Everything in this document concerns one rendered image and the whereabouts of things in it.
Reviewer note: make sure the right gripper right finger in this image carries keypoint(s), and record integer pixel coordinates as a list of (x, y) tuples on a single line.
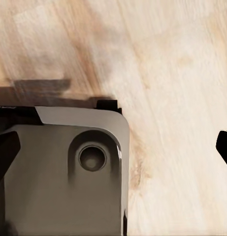
[(221, 145)]

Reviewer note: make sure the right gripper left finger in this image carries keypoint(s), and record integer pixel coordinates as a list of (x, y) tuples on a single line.
[(9, 148)]

